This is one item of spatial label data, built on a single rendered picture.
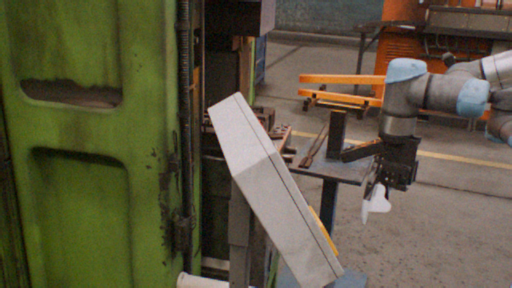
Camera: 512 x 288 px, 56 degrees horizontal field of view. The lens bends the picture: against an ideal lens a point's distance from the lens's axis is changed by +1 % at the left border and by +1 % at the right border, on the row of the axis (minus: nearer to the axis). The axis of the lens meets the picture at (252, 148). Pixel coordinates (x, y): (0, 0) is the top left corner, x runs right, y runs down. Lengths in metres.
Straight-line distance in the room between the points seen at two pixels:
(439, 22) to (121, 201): 3.87
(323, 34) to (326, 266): 8.41
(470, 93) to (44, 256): 1.16
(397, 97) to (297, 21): 8.28
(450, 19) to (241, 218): 3.99
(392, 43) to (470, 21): 0.70
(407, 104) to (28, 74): 0.89
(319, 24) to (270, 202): 8.47
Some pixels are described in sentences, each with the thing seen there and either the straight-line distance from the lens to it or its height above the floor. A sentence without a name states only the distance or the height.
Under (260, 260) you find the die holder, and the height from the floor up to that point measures 0.59.
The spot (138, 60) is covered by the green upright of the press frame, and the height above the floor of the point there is 1.25.
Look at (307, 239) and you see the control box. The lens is 0.81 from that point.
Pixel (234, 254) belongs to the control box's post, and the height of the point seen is 0.90.
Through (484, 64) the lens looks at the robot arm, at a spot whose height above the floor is 1.28.
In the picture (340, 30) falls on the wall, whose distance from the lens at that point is 9.10.
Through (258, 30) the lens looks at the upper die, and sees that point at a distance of 1.31.
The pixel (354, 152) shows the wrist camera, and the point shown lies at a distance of 1.08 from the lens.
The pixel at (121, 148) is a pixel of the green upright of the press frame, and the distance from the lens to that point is 1.17.
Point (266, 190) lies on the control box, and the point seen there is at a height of 1.13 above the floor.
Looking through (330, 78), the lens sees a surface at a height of 1.11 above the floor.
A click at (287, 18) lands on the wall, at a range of 9.29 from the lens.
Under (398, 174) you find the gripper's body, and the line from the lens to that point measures 1.05.
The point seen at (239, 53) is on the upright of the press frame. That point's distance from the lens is 1.70.
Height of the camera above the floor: 1.47
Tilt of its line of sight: 22 degrees down
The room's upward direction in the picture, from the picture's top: 3 degrees clockwise
